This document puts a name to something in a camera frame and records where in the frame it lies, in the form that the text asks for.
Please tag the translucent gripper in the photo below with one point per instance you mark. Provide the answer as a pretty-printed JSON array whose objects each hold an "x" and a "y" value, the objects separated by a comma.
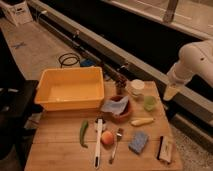
[{"x": 170, "y": 91}]

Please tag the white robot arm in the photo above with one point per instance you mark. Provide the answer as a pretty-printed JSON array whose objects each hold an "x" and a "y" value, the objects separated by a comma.
[{"x": 195, "y": 58}]

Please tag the yellow plastic tray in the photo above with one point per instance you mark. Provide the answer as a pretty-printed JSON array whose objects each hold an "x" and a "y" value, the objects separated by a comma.
[{"x": 70, "y": 88}]

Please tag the green small cup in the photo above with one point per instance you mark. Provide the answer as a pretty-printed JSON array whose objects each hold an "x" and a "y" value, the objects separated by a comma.
[{"x": 149, "y": 103}]

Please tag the white lidded cup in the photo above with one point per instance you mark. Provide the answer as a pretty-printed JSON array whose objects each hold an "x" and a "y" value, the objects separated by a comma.
[{"x": 136, "y": 87}]

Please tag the yellow banana piece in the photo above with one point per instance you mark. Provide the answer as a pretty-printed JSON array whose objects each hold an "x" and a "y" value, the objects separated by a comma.
[{"x": 141, "y": 121}]

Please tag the dark spice jar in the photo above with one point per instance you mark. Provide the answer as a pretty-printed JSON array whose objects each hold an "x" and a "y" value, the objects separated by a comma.
[{"x": 120, "y": 86}]

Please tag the blue cloth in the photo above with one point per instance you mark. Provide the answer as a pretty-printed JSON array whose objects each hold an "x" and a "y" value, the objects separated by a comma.
[{"x": 115, "y": 107}]

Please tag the blue sponge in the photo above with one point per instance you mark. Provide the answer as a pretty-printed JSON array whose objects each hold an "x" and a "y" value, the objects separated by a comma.
[{"x": 138, "y": 142}]

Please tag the brown clay bowl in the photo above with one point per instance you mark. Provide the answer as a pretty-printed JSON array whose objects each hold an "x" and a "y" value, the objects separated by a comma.
[{"x": 124, "y": 116}]

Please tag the metal fork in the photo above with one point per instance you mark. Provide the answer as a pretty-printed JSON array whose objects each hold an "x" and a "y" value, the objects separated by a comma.
[{"x": 119, "y": 135}]

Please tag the orange peach fruit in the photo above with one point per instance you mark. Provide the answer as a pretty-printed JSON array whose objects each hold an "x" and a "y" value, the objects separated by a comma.
[{"x": 107, "y": 138}]

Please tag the blue floor object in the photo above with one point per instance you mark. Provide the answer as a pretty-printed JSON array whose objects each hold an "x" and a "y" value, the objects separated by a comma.
[{"x": 87, "y": 63}]

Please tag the green chili pepper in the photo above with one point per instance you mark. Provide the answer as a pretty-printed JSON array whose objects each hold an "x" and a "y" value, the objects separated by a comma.
[{"x": 83, "y": 129}]

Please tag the black chair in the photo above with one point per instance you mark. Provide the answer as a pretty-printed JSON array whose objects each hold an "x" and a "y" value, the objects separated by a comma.
[{"x": 16, "y": 99}]

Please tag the white cardboard box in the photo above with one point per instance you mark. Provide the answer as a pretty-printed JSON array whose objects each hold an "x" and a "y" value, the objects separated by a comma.
[{"x": 17, "y": 14}]

